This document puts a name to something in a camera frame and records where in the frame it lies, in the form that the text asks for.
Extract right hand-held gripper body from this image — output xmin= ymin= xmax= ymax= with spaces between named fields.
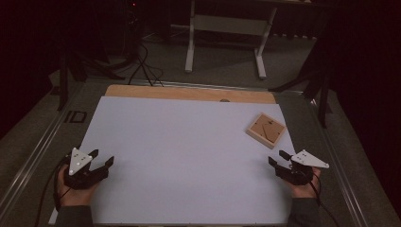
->
xmin=282 ymin=148 xmax=330 ymax=186

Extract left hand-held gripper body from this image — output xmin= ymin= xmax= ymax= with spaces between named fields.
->
xmin=63 ymin=147 xmax=98 ymax=190

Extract small wooden block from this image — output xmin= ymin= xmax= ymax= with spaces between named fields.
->
xmin=245 ymin=112 xmax=288 ymax=149

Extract person's right hand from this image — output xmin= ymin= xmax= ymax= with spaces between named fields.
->
xmin=288 ymin=166 xmax=323 ymax=200

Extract person's left hand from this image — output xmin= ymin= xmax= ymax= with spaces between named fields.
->
xmin=57 ymin=164 xmax=102 ymax=208

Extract black tripod stand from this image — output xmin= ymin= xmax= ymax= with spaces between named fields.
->
xmin=57 ymin=44 xmax=127 ymax=112
xmin=269 ymin=27 xmax=334 ymax=129

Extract white table mat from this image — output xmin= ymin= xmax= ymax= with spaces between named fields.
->
xmin=48 ymin=96 xmax=297 ymax=226

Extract dark curtain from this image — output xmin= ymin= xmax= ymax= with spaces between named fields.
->
xmin=0 ymin=0 xmax=69 ymax=140
xmin=324 ymin=0 xmax=401 ymax=218

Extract metal floor rail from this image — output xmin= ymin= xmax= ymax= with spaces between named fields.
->
xmin=308 ymin=97 xmax=371 ymax=227
xmin=135 ymin=79 xmax=305 ymax=95
xmin=0 ymin=82 xmax=85 ymax=218

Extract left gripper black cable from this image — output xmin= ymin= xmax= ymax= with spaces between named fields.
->
xmin=33 ymin=159 xmax=72 ymax=227

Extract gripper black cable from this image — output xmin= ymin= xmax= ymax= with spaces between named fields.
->
xmin=33 ymin=159 xmax=72 ymax=227
xmin=308 ymin=172 xmax=340 ymax=227

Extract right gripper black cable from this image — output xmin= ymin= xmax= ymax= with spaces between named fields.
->
xmin=308 ymin=172 xmax=340 ymax=227

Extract black floor cables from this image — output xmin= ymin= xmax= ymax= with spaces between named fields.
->
xmin=127 ymin=42 xmax=166 ymax=87

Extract white metal desk frame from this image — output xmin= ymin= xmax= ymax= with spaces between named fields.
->
xmin=183 ymin=0 xmax=279 ymax=80

